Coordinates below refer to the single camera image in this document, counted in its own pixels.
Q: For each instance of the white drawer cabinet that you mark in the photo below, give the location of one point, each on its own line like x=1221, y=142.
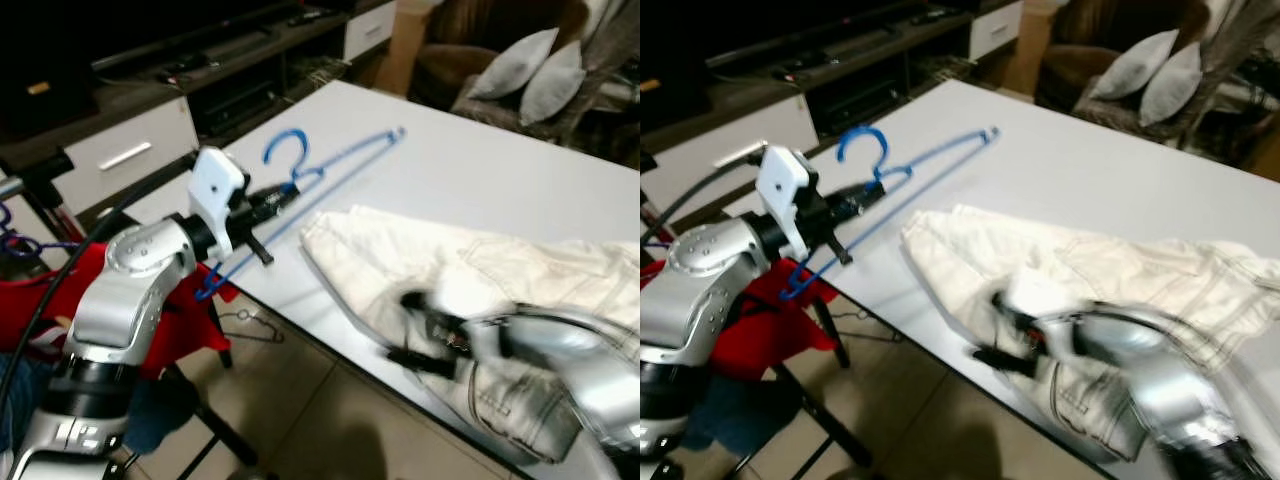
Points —
x=120, y=150
x=730, y=150

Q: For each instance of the grey pillow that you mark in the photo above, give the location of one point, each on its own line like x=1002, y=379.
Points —
x=1170, y=90
x=1130, y=65
x=555, y=90
x=510, y=65

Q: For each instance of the tall tan cardboard box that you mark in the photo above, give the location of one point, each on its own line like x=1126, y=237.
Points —
x=400, y=45
x=1022, y=45

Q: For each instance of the purple clothes hanger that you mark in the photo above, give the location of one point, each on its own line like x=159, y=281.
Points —
x=30, y=245

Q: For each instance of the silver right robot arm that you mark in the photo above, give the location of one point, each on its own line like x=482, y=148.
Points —
x=560, y=360
x=1160, y=380

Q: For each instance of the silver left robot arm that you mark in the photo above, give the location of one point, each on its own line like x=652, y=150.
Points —
x=700, y=300
x=130, y=290

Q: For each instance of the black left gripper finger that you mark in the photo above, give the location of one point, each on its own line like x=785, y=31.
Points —
x=858, y=192
x=286, y=192
x=280, y=206
x=852, y=206

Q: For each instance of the black cross-leg stand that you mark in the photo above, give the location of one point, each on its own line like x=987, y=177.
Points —
x=210, y=418
x=825, y=425

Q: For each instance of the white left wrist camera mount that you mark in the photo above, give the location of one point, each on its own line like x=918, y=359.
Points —
x=215, y=190
x=782, y=190

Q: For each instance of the blue clothes hanger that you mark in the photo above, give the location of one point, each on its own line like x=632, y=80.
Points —
x=352, y=152
x=940, y=151

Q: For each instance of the brown armchair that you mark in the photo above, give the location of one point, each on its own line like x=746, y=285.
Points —
x=1070, y=60
x=450, y=60

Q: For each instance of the dark tv stand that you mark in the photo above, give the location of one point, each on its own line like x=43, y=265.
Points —
x=250, y=60
x=870, y=60

